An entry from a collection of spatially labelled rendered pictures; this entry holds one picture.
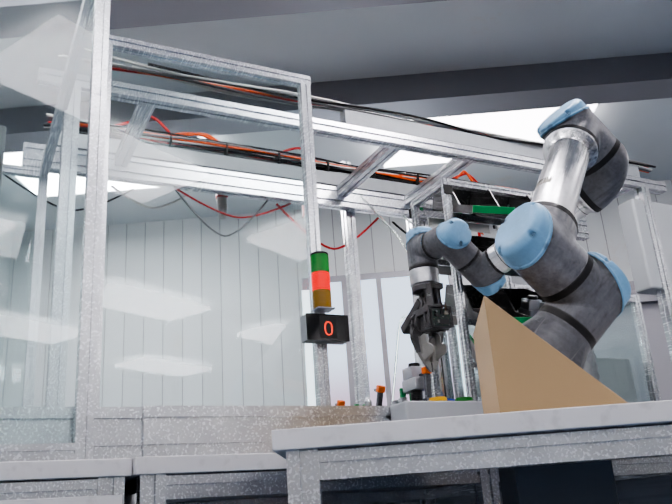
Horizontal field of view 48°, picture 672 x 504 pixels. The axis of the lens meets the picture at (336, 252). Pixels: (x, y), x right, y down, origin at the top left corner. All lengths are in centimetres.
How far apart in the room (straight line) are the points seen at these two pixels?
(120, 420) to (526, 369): 74
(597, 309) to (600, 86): 292
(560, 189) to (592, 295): 22
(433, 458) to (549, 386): 24
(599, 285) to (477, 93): 275
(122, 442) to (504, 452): 71
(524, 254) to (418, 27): 253
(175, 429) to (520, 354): 66
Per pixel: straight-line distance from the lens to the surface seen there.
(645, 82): 433
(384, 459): 110
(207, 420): 151
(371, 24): 372
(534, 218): 136
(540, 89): 415
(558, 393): 124
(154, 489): 140
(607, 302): 143
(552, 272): 137
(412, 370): 191
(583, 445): 114
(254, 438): 153
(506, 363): 124
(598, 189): 176
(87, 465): 139
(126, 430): 148
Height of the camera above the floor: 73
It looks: 20 degrees up
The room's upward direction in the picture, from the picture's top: 4 degrees counter-clockwise
